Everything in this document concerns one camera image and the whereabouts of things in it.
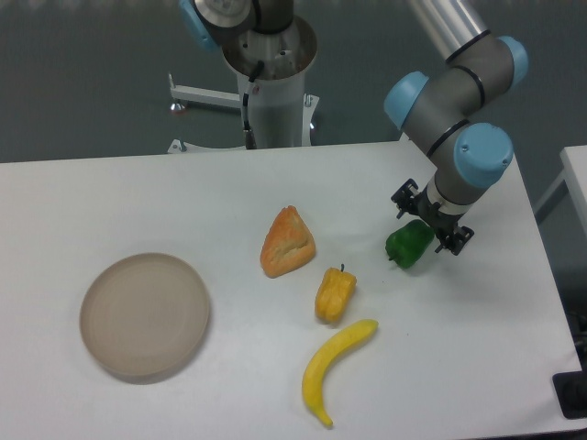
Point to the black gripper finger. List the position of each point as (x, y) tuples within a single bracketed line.
[(406, 198), (453, 238)]

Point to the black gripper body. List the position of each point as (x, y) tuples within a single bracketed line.
[(438, 211)]

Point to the green toy pepper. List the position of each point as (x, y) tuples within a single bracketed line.
[(406, 245)]

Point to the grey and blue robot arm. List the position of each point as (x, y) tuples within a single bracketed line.
[(433, 112)]

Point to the yellow toy pepper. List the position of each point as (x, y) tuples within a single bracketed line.
[(334, 293)]

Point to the orange toy pastry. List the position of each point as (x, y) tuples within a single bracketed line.
[(288, 246)]

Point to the yellow toy banana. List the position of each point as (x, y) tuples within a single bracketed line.
[(337, 346)]

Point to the white side table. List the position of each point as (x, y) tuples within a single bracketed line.
[(571, 180)]

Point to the black box at table edge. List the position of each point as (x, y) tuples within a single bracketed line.
[(570, 388)]

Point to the beige round plate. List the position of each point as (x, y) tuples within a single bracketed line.
[(143, 318)]

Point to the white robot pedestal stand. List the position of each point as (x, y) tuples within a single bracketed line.
[(276, 110)]

